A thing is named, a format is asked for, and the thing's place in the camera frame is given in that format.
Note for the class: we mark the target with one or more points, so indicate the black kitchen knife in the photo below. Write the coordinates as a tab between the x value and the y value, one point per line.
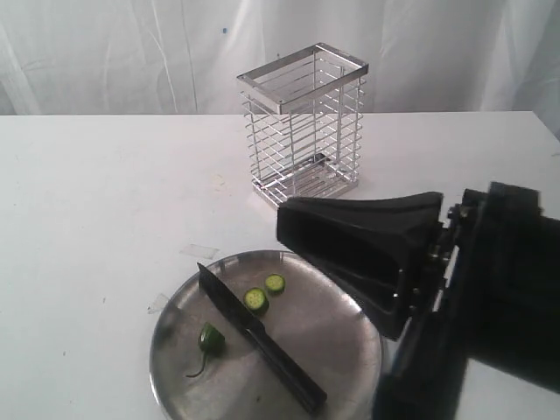
304	389

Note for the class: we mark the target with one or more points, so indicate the clear tape piece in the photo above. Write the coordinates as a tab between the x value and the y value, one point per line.
199	251
158	304

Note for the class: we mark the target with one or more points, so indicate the clear tape piece upper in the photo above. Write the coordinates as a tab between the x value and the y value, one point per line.
199	251

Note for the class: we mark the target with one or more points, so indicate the green vegetable piece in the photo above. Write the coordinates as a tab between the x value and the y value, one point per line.
211	343

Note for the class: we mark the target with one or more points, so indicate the green cucumber slice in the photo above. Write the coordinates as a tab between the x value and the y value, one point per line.
275	284

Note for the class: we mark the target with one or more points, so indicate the chrome wire utensil rack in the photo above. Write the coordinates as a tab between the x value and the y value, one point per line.
304	123

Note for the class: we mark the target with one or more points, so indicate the clear tape piece lower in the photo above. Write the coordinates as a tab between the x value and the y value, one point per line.
158	304

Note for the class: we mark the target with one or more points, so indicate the round steel plate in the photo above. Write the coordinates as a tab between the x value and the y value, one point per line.
314	321

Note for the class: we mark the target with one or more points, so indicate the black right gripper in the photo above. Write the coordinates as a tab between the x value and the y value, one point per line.
500	309

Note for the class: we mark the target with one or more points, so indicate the thick cucumber slice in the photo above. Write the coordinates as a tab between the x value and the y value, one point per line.
255	299

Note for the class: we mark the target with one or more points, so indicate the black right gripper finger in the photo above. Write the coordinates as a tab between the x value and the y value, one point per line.
414	216

